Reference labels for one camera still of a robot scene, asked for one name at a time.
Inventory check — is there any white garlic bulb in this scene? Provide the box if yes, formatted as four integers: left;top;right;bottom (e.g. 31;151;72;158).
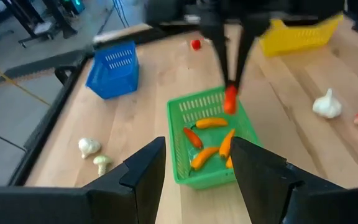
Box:
78;138;102;159
311;88;343;119

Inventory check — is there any dark mat orange striped edge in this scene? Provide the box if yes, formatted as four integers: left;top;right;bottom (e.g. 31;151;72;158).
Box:
0;49;88;85

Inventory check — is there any blue plastic basket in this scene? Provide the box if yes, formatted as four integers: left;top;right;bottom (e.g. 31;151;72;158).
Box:
85;40;140;100

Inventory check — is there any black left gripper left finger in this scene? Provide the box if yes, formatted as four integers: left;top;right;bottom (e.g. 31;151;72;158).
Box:
0;136;167;224

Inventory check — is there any yellow floor cable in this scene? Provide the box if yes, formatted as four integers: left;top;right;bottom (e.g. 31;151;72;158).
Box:
0;55;52;107

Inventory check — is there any red chili pepper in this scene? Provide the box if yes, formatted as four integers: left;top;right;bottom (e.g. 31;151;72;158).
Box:
183;126;204;150
223;84;239;115

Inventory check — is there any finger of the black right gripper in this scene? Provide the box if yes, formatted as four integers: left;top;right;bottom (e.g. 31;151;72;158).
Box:
211;32;233;90
234;30;260;90

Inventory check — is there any yellow plastic basket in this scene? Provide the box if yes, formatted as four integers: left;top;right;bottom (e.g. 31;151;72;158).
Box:
258;14;344;58

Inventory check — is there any green cap mushroom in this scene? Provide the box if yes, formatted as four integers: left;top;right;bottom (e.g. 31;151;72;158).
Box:
93;154;113;177

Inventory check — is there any yellow orange chili pepper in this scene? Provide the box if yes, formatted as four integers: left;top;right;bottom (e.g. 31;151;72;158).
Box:
191;117;229;130

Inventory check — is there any computer with green lights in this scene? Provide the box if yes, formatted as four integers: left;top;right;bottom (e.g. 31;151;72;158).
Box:
61;0;86;15

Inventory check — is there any black standing desk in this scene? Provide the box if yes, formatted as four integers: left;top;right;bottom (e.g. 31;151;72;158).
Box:
1;0;79;49

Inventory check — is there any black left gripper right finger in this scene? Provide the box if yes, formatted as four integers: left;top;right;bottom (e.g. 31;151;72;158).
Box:
230;137;358;224

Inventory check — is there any green plastic basket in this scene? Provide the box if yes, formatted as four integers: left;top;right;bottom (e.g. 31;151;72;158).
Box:
166;85;262;190

